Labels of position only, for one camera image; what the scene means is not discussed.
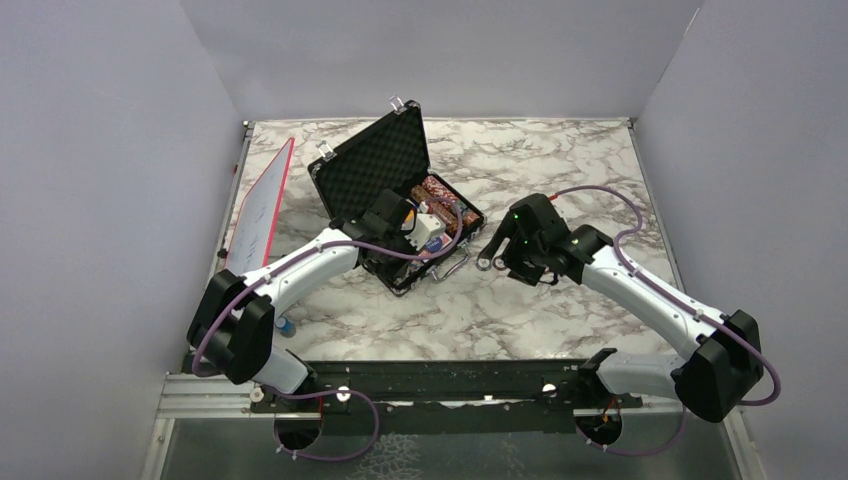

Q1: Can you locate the black poker case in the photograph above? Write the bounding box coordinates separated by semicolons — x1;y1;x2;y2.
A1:
308;97;486;296

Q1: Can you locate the red card deck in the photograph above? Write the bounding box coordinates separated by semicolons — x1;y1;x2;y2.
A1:
419;233;453;258

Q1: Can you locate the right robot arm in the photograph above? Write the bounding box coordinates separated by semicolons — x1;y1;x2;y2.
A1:
477;193;766;423

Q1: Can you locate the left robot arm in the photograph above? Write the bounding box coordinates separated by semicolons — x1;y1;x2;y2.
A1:
186;190;418;411

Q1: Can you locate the red framed whiteboard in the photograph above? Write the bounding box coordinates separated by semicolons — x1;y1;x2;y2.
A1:
223;138;295;275

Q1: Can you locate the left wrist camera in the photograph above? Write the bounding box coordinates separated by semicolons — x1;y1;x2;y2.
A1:
401;211;446;250

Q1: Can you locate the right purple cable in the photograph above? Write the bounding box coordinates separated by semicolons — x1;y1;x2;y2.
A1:
549;185;783;458

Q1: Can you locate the purple cable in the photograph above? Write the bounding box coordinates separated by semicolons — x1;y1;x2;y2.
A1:
549;185;783;458
190;196;465;463

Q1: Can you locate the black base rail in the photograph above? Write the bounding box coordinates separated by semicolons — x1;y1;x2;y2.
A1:
182;357;710;439

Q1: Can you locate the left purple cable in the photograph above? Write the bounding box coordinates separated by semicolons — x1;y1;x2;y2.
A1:
190;196;465;463

